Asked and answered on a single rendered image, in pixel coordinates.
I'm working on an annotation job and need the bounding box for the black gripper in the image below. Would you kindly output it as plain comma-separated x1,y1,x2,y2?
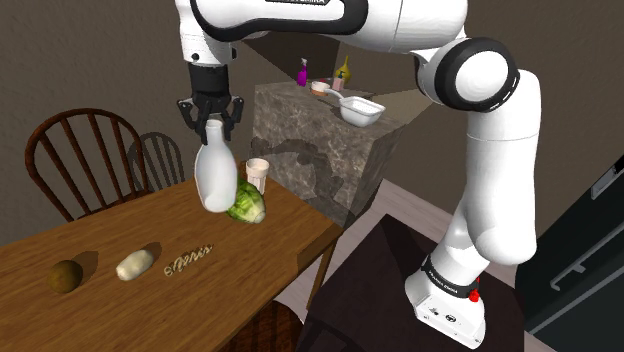
176,62,245,146

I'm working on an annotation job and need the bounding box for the white bottle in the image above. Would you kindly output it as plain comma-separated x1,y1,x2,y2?
194,118,240,214

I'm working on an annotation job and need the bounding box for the white cup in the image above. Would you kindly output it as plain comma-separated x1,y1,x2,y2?
245,157,271,196

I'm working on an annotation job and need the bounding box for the grey spindle-back chair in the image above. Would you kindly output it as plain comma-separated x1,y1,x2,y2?
127,130,187,194

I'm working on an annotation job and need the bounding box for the green lettuce head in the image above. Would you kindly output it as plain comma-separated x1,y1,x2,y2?
225,177,268,225

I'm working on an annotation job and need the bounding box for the marble kitchen counter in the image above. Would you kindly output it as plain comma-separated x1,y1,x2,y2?
250,54,407,229

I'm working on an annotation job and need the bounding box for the dark red wooden chair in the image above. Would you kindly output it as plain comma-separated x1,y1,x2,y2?
24,107,148,223

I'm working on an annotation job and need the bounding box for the pale potato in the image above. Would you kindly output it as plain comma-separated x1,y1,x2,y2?
115,248,156,283

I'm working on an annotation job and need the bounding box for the wooden table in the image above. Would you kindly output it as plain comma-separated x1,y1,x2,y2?
0,167,345,352

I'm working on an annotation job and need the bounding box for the brown kiwi fruit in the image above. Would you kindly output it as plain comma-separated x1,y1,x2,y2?
47,259,85,295

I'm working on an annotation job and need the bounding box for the brown woven-seat chair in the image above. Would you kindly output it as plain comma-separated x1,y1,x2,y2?
218,299,306,352

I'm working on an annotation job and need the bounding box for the dark robot stand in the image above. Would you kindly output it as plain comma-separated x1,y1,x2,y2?
296,212,526,352

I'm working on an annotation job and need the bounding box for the black cabinet with handles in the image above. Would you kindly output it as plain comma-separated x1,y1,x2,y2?
515,154,624,352

